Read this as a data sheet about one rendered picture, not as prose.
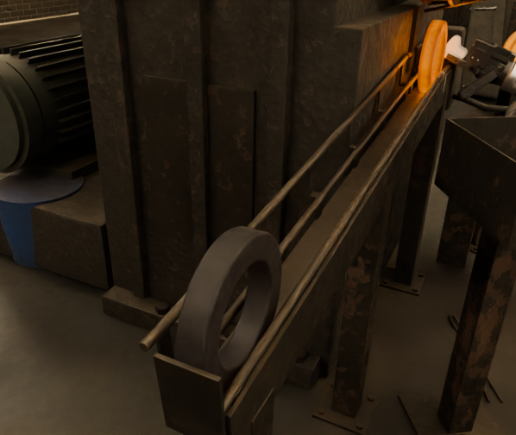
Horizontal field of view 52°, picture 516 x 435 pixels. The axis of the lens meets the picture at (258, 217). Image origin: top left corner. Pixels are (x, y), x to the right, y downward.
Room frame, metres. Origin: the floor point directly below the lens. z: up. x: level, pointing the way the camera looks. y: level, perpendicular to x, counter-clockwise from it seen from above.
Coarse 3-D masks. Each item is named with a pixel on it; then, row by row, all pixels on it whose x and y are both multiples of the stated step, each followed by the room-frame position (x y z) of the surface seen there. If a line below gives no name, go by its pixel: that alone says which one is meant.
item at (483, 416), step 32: (448, 128) 0.97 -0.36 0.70; (480, 128) 0.99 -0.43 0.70; (512, 128) 1.00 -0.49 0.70; (448, 160) 0.95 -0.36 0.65; (480, 160) 0.85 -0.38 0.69; (512, 160) 0.77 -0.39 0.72; (448, 192) 0.93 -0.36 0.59; (480, 192) 0.83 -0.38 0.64; (512, 192) 0.75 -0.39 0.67; (480, 224) 0.81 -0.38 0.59; (512, 224) 0.73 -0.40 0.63; (480, 256) 0.90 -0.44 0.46; (512, 256) 0.87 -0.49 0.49; (480, 288) 0.88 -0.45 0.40; (512, 288) 0.87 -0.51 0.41; (480, 320) 0.86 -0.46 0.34; (480, 352) 0.86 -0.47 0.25; (448, 384) 0.90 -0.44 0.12; (480, 384) 0.87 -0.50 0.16; (416, 416) 0.91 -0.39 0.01; (448, 416) 0.88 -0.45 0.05; (480, 416) 0.92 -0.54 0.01
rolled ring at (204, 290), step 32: (224, 256) 0.44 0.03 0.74; (256, 256) 0.47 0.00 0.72; (192, 288) 0.41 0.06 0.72; (224, 288) 0.41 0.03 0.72; (256, 288) 0.52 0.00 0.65; (192, 320) 0.39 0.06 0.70; (256, 320) 0.50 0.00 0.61; (192, 352) 0.38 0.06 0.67; (224, 352) 0.46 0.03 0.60; (224, 384) 0.41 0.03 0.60
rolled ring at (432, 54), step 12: (432, 24) 1.41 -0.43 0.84; (444, 24) 1.43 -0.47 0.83; (432, 36) 1.38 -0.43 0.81; (444, 36) 1.47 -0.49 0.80; (432, 48) 1.36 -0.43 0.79; (444, 48) 1.49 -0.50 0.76; (420, 60) 1.37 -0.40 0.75; (432, 60) 1.35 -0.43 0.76; (420, 72) 1.37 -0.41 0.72; (432, 72) 1.38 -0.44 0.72; (420, 84) 1.38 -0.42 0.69
